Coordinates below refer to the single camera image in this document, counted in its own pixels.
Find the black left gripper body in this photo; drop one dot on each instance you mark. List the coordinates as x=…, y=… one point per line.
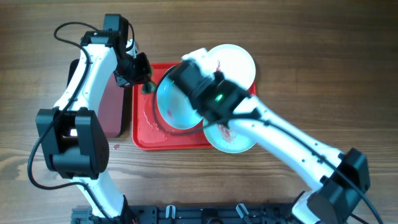
x=130, y=71

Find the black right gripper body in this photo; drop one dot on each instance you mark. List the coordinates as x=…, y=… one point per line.
x=189, y=93

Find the green and yellow sponge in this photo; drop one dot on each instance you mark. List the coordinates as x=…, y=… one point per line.
x=148, y=87

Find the white plate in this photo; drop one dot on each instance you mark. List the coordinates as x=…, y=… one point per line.
x=235, y=63

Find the light blue plate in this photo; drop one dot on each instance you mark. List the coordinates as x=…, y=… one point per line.
x=174, y=106
x=227, y=140

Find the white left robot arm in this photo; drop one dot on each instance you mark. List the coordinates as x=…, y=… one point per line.
x=71, y=137

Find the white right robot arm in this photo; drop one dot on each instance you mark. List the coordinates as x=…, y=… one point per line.
x=338, y=181

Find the black water tray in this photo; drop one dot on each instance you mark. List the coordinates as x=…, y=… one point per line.
x=112, y=109

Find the red plastic tray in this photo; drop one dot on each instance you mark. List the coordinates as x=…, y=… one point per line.
x=145, y=130

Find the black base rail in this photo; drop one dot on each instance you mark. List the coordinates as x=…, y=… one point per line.
x=269, y=213

